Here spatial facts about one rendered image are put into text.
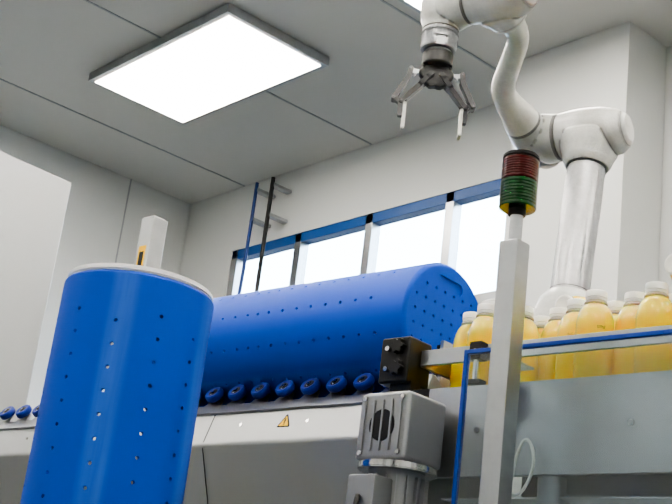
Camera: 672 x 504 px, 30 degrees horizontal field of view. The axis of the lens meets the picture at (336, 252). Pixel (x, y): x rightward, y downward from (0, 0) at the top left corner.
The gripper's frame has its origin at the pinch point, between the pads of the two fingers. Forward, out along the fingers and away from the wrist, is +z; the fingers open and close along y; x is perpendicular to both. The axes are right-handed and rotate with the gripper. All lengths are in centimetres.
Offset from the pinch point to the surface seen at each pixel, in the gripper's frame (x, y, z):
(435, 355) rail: -45, 1, 65
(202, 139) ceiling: 434, -100, -170
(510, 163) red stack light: -76, 8, 38
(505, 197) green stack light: -76, 7, 45
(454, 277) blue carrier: -18.5, 6.6, 41.5
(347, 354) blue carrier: -17, -14, 61
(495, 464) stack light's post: -77, 9, 90
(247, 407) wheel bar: 3, -34, 71
